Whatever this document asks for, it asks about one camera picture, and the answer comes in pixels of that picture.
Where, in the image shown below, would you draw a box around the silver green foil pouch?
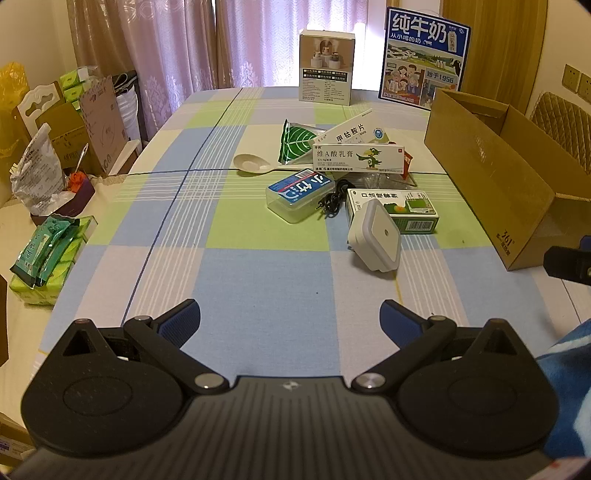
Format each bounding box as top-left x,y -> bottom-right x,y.
277,119 -> 333,166

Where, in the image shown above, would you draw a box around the green white medicine box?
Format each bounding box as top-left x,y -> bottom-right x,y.
345,188 -> 439,235

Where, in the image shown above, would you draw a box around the checked tablecloth desktop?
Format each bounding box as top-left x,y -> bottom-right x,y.
34,87 -> 591,407

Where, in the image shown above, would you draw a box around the black cable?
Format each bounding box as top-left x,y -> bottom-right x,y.
316,178 -> 356,220

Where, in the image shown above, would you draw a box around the yellow plastic bag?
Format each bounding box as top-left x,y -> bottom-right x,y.
0,62 -> 32,116

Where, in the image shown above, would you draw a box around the pink lace curtain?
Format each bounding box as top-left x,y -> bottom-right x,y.
67,0 -> 389,93

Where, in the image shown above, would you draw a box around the small cardboard carton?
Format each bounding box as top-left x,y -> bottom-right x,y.
37,104 -> 93,176

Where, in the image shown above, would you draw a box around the blue patterned cloth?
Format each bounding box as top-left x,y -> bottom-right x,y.
536,331 -> 591,457

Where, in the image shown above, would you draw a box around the brown cardboard box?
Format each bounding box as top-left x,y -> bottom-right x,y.
424,89 -> 591,272

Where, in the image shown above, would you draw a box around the purple box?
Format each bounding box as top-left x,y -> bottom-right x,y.
30,173 -> 96,217

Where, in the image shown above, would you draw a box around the open cardboard box left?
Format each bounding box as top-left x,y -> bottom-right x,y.
78,76 -> 129,177

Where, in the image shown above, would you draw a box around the stack of green tissue packs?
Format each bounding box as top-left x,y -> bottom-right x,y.
59,67 -> 101,104

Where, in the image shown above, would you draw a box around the clear box blue label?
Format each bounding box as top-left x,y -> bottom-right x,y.
265,168 -> 335,224

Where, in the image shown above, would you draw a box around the blue illustrated milk carton box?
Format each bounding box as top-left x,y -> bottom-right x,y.
379,7 -> 472,112

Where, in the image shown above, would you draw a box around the white ointment box green bird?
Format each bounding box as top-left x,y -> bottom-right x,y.
313,143 -> 407,176

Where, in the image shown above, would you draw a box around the white product box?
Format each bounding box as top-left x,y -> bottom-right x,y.
298,29 -> 356,108

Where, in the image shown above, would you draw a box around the white carved chair back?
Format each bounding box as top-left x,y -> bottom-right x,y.
11,83 -> 65,139

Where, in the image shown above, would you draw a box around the green tissue pack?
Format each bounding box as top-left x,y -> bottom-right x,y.
9,217 -> 99,306

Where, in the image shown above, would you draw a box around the white plug-in night light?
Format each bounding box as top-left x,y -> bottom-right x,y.
347,200 -> 402,275

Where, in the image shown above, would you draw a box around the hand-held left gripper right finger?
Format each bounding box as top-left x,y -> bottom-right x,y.
351,299 -> 532,396

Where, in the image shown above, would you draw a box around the wooden door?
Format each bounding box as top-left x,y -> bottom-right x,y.
441,0 -> 550,116

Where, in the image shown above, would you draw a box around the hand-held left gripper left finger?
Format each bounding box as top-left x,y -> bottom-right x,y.
60,299 -> 228,396

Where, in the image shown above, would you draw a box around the quilted beige chair back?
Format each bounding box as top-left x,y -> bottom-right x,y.
530,91 -> 591,144

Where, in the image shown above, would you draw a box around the green sachet packets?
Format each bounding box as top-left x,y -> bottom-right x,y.
11,215 -> 80,288

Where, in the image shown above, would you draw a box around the white plastic spoon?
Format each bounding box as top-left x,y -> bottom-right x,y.
233,154 -> 301,177

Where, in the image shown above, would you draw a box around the white printed plastic bag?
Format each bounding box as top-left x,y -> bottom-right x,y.
9,122 -> 77,217

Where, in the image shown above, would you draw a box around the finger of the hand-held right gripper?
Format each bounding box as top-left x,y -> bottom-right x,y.
543,246 -> 591,285

